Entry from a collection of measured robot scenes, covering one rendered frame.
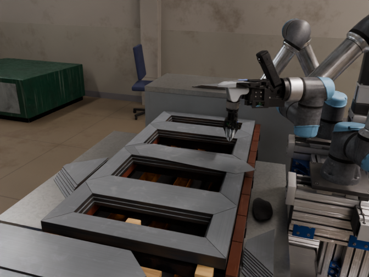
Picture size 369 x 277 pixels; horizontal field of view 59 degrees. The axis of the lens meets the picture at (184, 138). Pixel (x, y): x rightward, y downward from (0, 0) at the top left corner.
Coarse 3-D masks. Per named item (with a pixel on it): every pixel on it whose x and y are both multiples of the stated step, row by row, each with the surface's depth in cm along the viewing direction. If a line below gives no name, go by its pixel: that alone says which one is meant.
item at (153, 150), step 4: (156, 144) 204; (148, 148) 198; (152, 148) 198; (156, 148) 198; (160, 148) 198; (144, 152) 192; (148, 152) 193; (152, 152) 193; (156, 152) 193; (148, 156) 188; (152, 156) 188
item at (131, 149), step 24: (168, 120) 252; (192, 120) 256; (216, 120) 252; (144, 144) 204; (120, 168) 177; (168, 168) 185; (192, 168) 182; (240, 192) 154; (168, 216) 141; (192, 216) 139; (96, 240) 126; (120, 240) 122; (216, 264) 115
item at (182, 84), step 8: (160, 80) 291; (168, 80) 292; (176, 80) 293; (184, 80) 294; (192, 80) 295; (200, 80) 296; (208, 80) 297; (216, 80) 298; (224, 80) 299; (232, 80) 300; (144, 88) 271; (152, 88) 269; (160, 88) 267; (168, 88) 265; (176, 88) 264; (184, 88) 265; (192, 88) 265; (200, 88) 266; (208, 88) 267; (208, 96) 259; (216, 96) 257; (224, 96) 256
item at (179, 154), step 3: (177, 150) 197; (180, 150) 197; (183, 150) 197; (186, 150) 197; (189, 150) 197; (174, 153) 192; (177, 153) 192; (180, 153) 192; (183, 153) 192; (186, 153) 192; (171, 156) 188; (174, 156) 189; (177, 156) 189; (180, 156) 189; (183, 156) 189; (168, 159) 184; (171, 159) 184; (174, 159) 184; (177, 159) 185; (180, 159) 185
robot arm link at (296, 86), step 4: (288, 80) 99; (292, 80) 99; (296, 80) 99; (300, 80) 99; (292, 84) 98; (296, 84) 98; (300, 84) 98; (292, 88) 98; (296, 88) 98; (300, 88) 98; (292, 92) 98; (296, 92) 98; (300, 92) 99; (288, 96) 99; (292, 96) 99; (296, 96) 99; (300, 96) 99; (288, 100) 100; (292, 100) 100; (296, 100) 101
